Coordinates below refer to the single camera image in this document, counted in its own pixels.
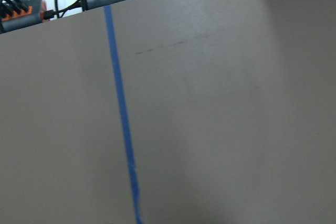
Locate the far orange terminal block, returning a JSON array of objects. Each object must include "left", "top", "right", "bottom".
[{"left": 1, "top": 0, "right": 47, "bottom": 34}]

